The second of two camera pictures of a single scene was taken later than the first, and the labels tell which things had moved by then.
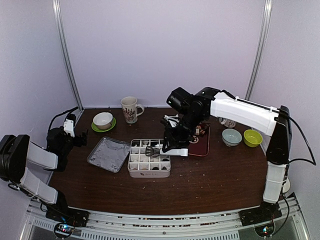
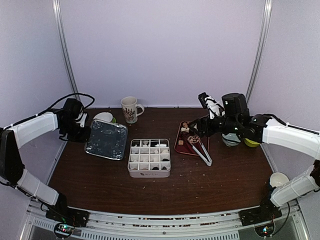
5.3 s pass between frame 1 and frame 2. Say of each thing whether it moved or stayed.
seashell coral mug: stayed
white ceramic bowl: stayed
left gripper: moved
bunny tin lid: moved
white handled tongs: moved
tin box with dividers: stayed
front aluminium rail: stayed
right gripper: moved
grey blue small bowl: stayed
